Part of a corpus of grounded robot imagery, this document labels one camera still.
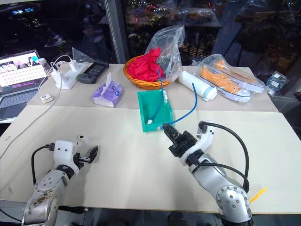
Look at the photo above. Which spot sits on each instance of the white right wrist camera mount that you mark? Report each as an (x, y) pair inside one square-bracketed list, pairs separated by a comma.
[(204, 141)]

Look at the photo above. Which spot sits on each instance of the white charger plug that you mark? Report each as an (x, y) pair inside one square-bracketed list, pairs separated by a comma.
[(73, 65), (56, 76)]

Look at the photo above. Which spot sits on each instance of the black handheld device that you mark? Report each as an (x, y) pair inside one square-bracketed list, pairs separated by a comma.
[(94, 70)]

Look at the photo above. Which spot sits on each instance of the purple tissue pack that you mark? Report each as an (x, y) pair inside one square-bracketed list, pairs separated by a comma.
[(108, 93)]

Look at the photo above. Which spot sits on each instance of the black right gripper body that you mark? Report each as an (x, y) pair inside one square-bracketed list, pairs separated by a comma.
[(183, 143)]

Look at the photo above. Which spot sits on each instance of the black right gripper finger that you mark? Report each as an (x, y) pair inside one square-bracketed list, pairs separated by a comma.
[(176, 134), (168, 131)]

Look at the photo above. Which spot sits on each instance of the white cylindrical bottle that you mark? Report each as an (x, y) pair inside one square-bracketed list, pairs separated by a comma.
[(192, 83)]

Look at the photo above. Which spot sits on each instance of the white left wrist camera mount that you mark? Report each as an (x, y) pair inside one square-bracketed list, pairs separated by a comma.
[(63, 153)]

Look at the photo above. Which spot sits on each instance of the grey window frame post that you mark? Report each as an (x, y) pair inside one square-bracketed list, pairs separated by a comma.
[(116, 30)]

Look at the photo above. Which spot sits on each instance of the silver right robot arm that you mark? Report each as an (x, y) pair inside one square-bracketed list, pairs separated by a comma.
[(218, 186)]

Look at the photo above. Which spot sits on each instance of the green plastic bin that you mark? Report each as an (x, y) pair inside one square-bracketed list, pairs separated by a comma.
[(164, 113)]

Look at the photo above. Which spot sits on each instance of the small white earbuds case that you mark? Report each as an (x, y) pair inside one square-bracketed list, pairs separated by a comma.
[(46, 98)]

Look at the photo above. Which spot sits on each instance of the red cloth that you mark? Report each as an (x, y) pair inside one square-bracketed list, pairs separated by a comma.
[(143, 66)]

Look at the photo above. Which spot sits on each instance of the open laptop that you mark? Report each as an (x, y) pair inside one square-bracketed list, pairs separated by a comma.
[(18, 84)]

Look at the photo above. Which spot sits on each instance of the white power strip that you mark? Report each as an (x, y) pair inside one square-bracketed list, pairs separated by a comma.
[(68, 78)]

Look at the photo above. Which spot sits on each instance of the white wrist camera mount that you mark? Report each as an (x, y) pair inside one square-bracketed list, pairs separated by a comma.
[(63, 153), (204, 141)]

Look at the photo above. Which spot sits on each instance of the clear bottle with grey cap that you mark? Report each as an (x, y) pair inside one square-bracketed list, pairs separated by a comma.
[(44, 64)]

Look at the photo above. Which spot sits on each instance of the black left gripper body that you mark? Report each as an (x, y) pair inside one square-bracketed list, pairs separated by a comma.
[(81, 159)]

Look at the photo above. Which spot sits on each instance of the orange wicker basket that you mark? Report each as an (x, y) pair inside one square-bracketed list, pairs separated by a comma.
[(141, 82)]

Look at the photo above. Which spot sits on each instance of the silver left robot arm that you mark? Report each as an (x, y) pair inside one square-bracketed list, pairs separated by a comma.
[(44, 188)]

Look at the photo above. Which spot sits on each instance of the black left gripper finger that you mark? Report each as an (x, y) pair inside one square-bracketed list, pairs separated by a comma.
[(95, 152)]

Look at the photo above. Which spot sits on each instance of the clear plastic zip bag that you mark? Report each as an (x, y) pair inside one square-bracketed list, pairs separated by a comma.
[(171, 47)]

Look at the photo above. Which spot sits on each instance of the orange canvas sneaker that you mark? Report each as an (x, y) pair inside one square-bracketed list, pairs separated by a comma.
[(244, 77), (225, 84)]

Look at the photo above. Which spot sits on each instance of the orange sneakers in bag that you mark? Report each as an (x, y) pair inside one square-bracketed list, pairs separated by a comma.
[(209, 63)]

